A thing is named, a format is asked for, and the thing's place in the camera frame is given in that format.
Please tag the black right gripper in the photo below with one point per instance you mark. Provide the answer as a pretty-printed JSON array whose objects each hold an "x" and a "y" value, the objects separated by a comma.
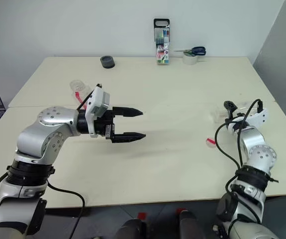
[{"x": 239, "y": 115}]

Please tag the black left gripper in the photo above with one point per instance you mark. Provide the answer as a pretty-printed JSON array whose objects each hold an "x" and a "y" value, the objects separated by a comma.
[{"x": 103, "y": 124}]

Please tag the clear plastic bag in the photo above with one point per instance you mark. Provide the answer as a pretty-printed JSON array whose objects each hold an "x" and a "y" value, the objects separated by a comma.
[{"x": 219, "y": 114}]

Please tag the red white bottle cap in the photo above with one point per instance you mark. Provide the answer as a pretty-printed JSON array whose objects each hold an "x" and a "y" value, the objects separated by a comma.
[{"x": 210, "y": 142}]

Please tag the clear bottle with red label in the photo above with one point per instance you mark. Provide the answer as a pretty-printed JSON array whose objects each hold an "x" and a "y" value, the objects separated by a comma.
[{"x": 79, "y": 85}]

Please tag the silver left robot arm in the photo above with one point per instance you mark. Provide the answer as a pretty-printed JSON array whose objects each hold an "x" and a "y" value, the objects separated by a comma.
[{"x": 33, "y": 142}]

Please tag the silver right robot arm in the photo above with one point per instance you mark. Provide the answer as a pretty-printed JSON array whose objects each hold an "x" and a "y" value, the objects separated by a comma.
[{"x": 252, "y": 137}]

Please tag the black round cap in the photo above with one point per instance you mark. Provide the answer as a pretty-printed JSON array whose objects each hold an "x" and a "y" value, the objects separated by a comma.
[{"x": 107, "y": 65}]

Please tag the white tape roll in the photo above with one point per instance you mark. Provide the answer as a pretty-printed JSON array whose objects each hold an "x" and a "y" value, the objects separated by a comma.
[{"x": 185, "y": 61}]

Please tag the marker pen pack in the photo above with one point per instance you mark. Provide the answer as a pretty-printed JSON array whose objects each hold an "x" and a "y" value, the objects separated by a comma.
[{"x": 161, "y": 49}]

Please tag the small red tab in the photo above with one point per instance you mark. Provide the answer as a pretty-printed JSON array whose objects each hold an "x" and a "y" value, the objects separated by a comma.
[
  {"x": 181, "y": 210},
  {"x": 142, "y": 215}
]

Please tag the dark rounded shape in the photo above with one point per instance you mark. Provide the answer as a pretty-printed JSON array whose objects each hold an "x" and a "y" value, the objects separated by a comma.
[
  {"x": 190, "y": 224},
  {"x": 130, "y": 229}
]

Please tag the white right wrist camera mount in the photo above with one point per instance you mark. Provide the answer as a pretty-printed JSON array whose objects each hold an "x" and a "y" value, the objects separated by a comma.
[{"x": 260, "y": 117}]

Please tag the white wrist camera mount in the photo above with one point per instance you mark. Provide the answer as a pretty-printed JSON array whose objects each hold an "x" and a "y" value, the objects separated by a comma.
[
  {"x": 97, "y": 99},
  {"x": 260, "y": 117}
]

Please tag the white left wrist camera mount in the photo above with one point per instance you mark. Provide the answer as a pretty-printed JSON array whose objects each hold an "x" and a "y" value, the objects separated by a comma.
[{"x": 97, "y": 99}]

